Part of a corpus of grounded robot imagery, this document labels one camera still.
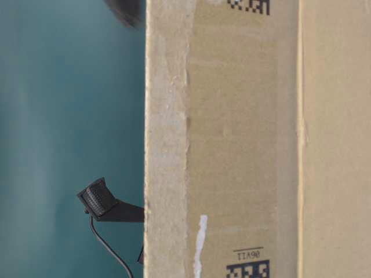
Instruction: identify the brown cardboard box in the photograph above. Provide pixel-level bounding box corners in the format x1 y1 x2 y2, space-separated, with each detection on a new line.
143 1 370 277

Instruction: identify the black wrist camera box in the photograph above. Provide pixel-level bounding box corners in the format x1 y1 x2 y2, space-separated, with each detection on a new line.
77 177 144 223

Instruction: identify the black camera cable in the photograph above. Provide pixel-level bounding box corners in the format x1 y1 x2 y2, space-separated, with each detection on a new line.
89 214 134 278

